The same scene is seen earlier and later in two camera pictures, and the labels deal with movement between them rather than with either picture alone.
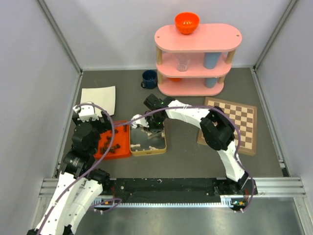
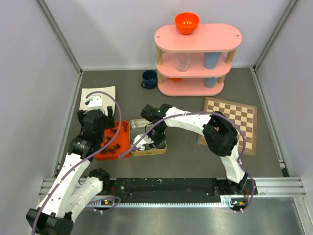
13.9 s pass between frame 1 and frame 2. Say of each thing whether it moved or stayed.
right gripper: moved
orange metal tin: stayed
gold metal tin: stayed
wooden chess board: stayed
